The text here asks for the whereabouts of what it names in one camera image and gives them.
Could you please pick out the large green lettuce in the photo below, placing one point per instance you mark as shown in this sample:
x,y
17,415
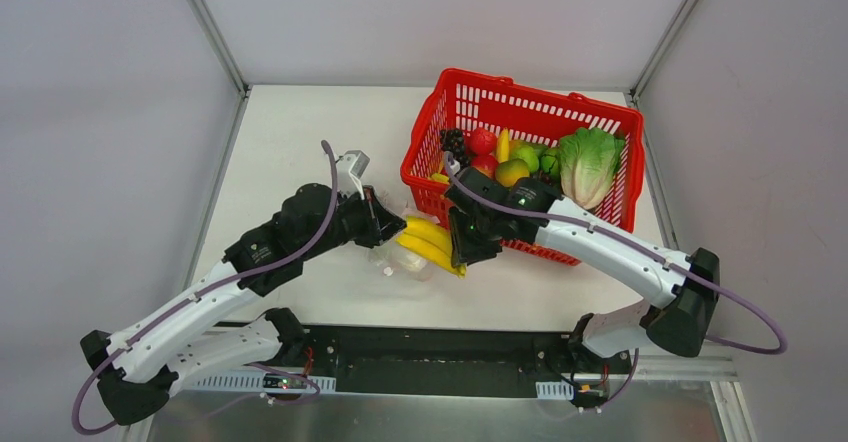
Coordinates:
x,y
589,161

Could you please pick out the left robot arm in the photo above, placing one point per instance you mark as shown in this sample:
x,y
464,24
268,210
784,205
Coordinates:
x,y
140,368

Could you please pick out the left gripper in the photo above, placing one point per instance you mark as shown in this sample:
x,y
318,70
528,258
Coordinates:
x,y
374,216

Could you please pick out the yellow banana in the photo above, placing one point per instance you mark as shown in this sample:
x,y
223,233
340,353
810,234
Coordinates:
x,y
431,242
503,147

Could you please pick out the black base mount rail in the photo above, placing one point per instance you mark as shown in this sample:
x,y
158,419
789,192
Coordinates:
x,y
435,362

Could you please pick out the dark green pepper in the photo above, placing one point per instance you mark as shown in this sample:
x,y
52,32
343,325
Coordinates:
x,y
549,163

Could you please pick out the clear zip top bag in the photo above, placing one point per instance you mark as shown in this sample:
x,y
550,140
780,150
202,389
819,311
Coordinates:
x,y
379,256

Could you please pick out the dark purple grape bunch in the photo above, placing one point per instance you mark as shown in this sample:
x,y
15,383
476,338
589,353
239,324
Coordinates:
x,y
453,141

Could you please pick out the light green lime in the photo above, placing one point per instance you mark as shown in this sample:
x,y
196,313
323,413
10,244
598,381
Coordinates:
x,y
528,155

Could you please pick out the red apple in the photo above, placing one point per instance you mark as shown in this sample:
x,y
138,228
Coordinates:
x,y
486,164

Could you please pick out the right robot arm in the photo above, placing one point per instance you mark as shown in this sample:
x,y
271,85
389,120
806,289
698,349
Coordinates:
x,y
674,311

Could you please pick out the white green napa cabbage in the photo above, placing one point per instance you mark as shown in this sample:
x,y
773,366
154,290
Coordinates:
x,y
403,259

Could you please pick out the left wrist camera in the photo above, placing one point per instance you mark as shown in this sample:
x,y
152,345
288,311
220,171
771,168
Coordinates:
x,y
350,168

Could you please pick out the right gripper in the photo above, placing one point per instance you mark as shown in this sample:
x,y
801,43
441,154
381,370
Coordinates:
x,y
472,239

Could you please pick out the red plastic basket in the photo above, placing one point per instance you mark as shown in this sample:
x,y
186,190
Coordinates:
x,y
467,100

